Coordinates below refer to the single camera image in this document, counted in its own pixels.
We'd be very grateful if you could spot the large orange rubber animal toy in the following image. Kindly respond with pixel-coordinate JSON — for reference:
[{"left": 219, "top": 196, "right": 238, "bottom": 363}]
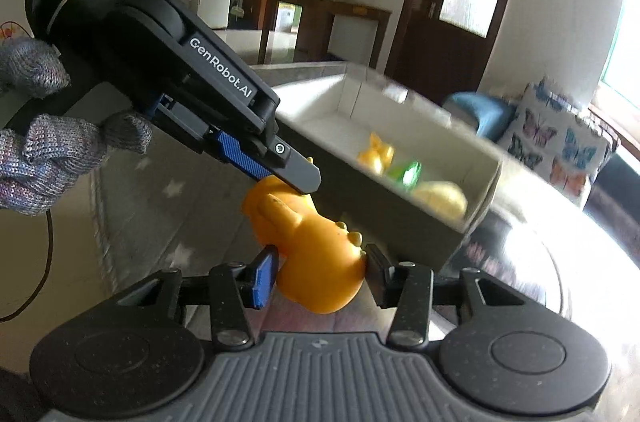
[{"left": 241, "top": 157, "right": 367, "bottom": 314}]

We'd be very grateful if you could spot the window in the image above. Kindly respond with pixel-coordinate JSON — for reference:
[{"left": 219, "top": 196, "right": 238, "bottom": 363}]
[{"left": 600, "top": 0, "right": 640, "bottom": 113}]

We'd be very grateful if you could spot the dark blue sofa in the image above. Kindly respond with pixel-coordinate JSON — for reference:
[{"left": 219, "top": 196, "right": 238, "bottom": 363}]
[{"left": 582, "top": 147, "right": 640, "bottom": 225}]

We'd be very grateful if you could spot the brown wooden sideboard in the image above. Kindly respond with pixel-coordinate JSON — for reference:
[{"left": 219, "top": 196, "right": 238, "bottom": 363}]
[{"left": 259, "top": 0, "right": 393, "bottom": 69}]

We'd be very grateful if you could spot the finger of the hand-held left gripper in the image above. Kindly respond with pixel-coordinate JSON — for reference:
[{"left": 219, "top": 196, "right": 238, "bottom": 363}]
[
  {"left": 249, "top": 133, "right": 322, "bottom": 196},
  {"left": 149, "top": 94, "right": 275, "bottom": 181}
]

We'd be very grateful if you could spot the round glass turntable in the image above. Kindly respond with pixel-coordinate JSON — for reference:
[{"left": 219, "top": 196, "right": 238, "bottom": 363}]
[{"left": 465, "top": 207, "right": 640, "bottom": 333}]

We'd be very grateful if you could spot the black cable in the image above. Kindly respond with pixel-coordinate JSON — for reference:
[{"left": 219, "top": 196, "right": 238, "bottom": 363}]
[{"left": 0, "top": 207, "right": 57, "bottom": 324}]

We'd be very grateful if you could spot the green packet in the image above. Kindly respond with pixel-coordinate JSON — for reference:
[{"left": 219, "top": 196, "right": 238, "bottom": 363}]
[{"left": 387, "top": 159, "right": 425, "bottom": 191}]

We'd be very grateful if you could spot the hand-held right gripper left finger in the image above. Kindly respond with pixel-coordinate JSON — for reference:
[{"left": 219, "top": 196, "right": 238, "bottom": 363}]
[{"left": 115, "top": 249, "right": 279, "bottom": 349}]

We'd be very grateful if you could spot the small orange rubber animal toy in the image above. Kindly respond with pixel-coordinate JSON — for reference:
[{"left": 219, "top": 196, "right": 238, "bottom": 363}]
[{"left": 357, "top": 132, "right": 396, "bottom": 176}]

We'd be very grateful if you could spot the butterfly print pillow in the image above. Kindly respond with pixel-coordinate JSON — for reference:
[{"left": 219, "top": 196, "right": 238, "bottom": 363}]
[{"left": 497, "top": 77, "right": 615, "bottom": 209}]

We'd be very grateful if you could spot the grey cardboard box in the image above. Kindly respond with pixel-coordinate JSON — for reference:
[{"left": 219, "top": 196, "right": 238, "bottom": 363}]
[{"left": 250, "top": 61, "right": 504, "bottom": 270}]

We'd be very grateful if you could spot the person's left hand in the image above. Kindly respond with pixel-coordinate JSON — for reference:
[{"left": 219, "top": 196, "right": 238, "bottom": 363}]
[{"left": 0, "top": 37, "right": 154, "bottom": 216}]

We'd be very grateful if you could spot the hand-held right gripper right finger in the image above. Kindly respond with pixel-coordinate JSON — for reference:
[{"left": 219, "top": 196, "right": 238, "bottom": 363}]
[{"left": 365, "top": 243, "right": 533, "bottom": 349}]

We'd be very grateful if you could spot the yellow plush chick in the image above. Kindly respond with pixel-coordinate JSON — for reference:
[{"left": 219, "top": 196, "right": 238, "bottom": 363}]
[{"left": 412, "top": 181, "right": 469, "bottom": 219}]

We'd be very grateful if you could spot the blue cushion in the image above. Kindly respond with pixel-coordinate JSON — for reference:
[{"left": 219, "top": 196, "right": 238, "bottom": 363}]
[{"left": 442, "top": 92, "right": 516, "bottom": 141}]

